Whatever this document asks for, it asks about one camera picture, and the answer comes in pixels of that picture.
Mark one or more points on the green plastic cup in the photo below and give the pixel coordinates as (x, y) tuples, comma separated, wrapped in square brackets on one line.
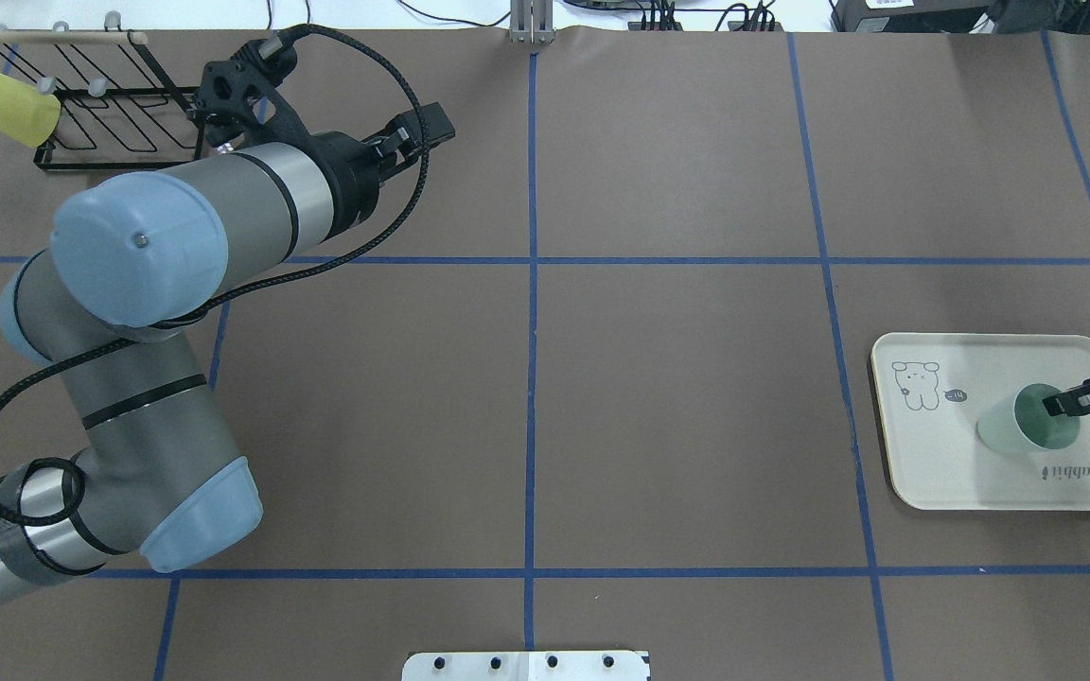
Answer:
[(1019, 424)]

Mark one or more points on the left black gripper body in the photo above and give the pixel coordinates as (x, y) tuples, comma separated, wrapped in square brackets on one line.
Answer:
[(352, 180)]

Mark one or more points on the yellow plastic cup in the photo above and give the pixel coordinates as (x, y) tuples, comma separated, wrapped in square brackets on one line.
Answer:
[(27, 116)]

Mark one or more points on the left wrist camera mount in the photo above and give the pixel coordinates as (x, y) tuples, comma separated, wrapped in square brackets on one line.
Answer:
[(238, 98)]

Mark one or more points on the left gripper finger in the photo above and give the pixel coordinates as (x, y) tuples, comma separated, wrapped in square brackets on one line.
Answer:
[(425, 127), (393, 158)]

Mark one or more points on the white camera pedestal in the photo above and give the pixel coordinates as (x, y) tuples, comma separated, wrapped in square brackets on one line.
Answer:
[(529, 665)]

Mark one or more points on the aluminium frame post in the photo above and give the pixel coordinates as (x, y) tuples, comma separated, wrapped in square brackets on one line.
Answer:
[(531, 22)]

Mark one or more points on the black wire cup rack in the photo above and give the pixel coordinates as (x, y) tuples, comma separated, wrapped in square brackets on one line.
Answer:
[(121, 108)]

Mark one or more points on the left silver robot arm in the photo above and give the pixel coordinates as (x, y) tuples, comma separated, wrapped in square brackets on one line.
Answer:
[(104, 308)]

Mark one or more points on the cream rabbit tray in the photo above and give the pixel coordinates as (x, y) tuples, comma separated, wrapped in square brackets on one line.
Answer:
[(965, 426)]

